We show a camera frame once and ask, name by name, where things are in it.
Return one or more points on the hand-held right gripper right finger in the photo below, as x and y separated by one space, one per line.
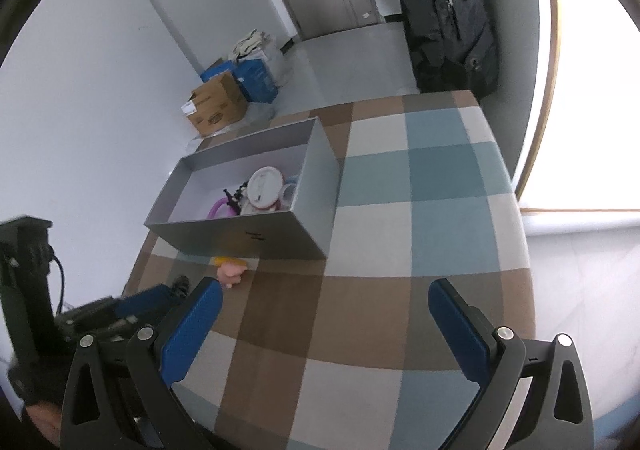
457 325

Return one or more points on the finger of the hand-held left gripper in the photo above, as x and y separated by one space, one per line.
145 302

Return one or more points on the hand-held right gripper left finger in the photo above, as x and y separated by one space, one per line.
192 325

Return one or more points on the pink yellow figure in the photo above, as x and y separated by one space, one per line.
231 272

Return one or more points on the round white badge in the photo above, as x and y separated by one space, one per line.
266 185

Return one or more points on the grey box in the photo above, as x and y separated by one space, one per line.
320 210

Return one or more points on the person's left forearm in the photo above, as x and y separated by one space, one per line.
42 422

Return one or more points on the checkered tablecloth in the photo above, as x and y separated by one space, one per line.
440 240

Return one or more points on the black hair clip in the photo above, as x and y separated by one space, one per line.
231 200

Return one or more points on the brown cardboard box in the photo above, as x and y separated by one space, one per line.
215 105

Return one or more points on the blue cardboard box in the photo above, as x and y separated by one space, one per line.
257 77
215 71

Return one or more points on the white plastic bag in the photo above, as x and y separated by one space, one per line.
275 62

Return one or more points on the beige cloth bag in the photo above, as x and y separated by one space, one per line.
252 42

